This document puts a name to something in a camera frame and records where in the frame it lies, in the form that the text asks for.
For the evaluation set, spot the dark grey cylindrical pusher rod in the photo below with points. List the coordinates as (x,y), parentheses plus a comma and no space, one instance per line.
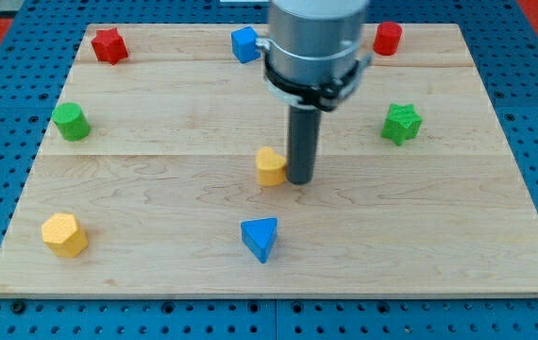
(303,134)

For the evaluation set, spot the yellow heart block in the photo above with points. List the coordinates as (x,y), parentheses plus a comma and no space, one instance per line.
(270,167)

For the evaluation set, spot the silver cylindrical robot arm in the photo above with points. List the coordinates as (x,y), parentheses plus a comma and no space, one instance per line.
(311,64)

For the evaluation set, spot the yellow hexagon block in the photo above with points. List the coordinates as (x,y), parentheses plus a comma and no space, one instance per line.
(63,234)

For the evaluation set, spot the green star block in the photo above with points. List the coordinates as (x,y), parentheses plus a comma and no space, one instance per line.
(401,123)

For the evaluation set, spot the blue cube block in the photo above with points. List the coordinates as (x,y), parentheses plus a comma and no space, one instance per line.
(243,44)

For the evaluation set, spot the blue triangle block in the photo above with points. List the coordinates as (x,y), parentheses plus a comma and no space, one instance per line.
(259,236)

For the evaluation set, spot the red cylinder block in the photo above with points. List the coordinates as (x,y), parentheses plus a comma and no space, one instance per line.
(387,38)

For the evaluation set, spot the light wooden board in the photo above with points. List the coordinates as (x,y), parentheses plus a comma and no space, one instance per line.
(167,175)

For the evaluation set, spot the red star block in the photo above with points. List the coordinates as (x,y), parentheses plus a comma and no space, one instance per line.
(108,45)

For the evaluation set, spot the green cylinder block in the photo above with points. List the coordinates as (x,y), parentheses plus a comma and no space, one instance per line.
(70,121)

